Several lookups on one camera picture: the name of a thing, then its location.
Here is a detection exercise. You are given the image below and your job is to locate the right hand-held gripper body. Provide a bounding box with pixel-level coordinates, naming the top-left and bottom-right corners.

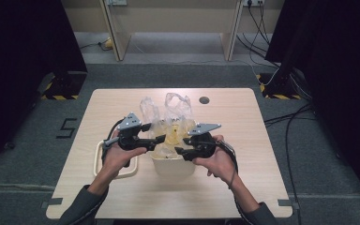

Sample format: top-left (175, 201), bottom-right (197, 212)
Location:
top-left (187, 122), bottom-right (222, 161)

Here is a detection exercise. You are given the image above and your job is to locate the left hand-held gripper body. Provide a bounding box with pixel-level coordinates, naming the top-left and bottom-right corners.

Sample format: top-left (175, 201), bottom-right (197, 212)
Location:
top-left (103, 112), bottom-right (153, 152)

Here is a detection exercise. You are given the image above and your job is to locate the cream plastic bin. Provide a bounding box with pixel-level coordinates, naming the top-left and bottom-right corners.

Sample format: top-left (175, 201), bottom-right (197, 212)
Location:
top-left (150, 153), bottom-right (197, 178)

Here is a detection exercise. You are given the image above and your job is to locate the clear plastic bag yellow print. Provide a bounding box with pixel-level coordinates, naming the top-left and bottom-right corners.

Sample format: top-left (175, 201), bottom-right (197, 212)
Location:
top-left (139, 92), bottom-right (198, 160)

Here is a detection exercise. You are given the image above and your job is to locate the person's left hand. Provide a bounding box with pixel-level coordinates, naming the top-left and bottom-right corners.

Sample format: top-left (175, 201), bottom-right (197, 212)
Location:
top-left (99, 130), bottom-right (147, 180)

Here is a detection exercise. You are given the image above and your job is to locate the person's right hand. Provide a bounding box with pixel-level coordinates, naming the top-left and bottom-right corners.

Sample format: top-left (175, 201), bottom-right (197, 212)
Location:
top-left (191, 134), bottom-right (242, 188)

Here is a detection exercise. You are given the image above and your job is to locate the black stand base striped tape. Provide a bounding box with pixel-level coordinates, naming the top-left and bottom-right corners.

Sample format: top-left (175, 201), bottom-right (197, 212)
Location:
top-left (39, 70), bottom-right (88, 101)
top-left (256, 72), bottom-right (303, 100)

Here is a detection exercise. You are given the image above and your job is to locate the beige wooden desk leg panel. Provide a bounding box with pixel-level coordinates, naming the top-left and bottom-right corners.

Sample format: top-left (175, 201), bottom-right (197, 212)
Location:
top-left (98, 0), bottom-right (133, 62)
top-left (219, 0), bottom-right (244, 62)

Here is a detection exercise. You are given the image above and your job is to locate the grey tape corner mark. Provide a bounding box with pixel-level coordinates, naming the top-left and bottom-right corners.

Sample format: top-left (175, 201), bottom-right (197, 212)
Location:
top-left (277, 198), bottom-right (301, 211)
top-left (40, 197), bottom-right (65, 210)

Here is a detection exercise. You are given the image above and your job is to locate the beige wooden desk back panel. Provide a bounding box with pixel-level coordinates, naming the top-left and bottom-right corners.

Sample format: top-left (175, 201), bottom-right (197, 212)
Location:
top-left (111, 0), bottom-right (239, 35)

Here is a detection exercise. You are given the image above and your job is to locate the black curtain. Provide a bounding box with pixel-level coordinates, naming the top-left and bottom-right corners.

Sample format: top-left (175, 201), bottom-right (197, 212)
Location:
top-left (264, 0), bottom-right (360, 214)
top-left (0, 0), bottom-right (88, 172)

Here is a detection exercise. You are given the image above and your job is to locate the left hand-held gripper black cable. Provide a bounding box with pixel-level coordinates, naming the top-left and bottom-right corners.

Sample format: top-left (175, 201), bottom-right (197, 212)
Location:
top-left (74, 118), bottom-right (126, 225)

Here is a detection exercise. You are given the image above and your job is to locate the hand-held gripper black cable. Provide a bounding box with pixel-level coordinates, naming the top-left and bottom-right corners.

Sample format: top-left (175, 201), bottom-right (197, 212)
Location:
top-left (215, 140), bottom-right (252, 225)
top-left (74, 118), bottom-right (126, 225)

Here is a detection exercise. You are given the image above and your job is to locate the right hand-held gripper black cable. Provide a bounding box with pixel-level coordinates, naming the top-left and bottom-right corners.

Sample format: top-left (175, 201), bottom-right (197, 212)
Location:
top-left (215, 140), bottom-right (252, 225)

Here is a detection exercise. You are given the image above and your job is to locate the long black floor cable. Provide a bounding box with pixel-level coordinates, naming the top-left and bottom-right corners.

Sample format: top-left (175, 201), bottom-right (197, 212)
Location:
top-left (284, 104), bottom-right (314, 225)

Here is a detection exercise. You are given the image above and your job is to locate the black floor cable bundle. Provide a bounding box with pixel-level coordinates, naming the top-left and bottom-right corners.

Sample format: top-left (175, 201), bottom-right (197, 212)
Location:
top-left (262, 103), bottom-right (319, 127)

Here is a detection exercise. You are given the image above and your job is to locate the yellow plug with black cable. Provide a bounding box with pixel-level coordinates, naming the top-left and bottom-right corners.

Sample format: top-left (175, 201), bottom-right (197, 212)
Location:
top-left (79, 37), bottom-right (114, 52)

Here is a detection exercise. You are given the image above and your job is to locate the white floor cable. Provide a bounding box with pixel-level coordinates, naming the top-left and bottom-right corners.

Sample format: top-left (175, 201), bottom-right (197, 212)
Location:
top-left (240, 59), bottom-right (283, 87)

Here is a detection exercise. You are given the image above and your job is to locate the black power cable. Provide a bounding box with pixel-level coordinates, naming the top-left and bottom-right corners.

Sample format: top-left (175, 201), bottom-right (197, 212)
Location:
top-left (235, 32), bottom-right (281, 68)
top-left (247, 3), bottom-right (271, 45)

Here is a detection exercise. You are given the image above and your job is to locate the white wall socket with plugs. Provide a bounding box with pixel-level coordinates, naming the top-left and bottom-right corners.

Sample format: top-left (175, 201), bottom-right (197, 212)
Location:
top-left (243, 0), bottom-right (265, 8)

